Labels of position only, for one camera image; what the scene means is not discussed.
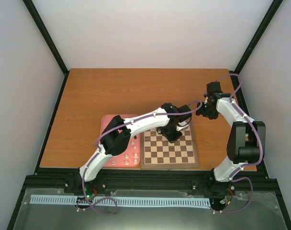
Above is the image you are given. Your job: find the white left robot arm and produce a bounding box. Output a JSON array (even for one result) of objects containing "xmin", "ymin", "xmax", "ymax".
[{"xmin": 75, "ymin": 103, "xmax": 198, "ymax": 193}]

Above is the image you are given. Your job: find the black aluminium frame rail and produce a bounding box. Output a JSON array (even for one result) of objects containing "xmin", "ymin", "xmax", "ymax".
[{"xmin": 21, "ymin": 168, "xmax": 281, "ymax": 198}]

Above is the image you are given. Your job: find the wooden chess board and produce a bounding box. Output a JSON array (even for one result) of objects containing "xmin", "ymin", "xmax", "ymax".
[{"xmin": 141, "ymin": 124, "xmax": 199, "ymax": 170}]

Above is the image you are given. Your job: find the pink plastic tray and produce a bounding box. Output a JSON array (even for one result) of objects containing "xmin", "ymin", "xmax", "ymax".
[{"xmin": 100, "ymin": 114, "xmax": 141, "ymax": 168}]

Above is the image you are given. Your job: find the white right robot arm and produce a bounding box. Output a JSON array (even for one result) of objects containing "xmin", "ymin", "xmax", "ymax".
[{"xmin": 196, "ymin": 81, "xmax": 266, "ymax": 182}]

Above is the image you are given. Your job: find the light blue cable duct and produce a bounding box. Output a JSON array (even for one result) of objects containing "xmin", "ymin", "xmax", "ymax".
[{"xmin": 29, "ymin": 195, "xmax": 211, "ymax": 209}]

